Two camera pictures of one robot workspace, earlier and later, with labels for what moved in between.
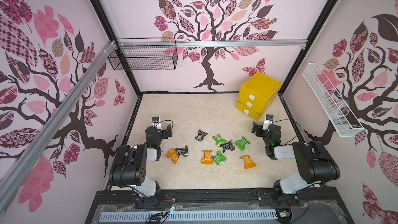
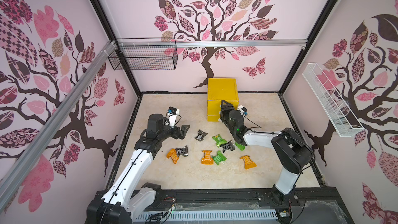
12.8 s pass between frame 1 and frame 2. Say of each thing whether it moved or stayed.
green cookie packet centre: stayed
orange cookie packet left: stayed
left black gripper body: moved
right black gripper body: moved
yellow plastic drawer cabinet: moved
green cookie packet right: stayed
